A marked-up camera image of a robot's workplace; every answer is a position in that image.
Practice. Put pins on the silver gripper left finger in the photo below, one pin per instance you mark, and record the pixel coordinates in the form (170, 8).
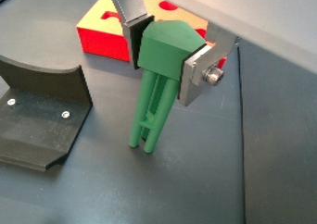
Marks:
(136, 20)

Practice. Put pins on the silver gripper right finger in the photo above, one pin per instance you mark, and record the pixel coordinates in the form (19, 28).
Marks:
(200, 69)

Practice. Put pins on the black curved stand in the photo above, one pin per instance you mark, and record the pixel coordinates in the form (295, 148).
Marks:
(43, 111)

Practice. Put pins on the green three prong peg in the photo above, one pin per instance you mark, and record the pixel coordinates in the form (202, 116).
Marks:
(169, 42)

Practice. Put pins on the red shape sorting board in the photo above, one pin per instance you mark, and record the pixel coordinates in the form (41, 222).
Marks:
(101, 31)

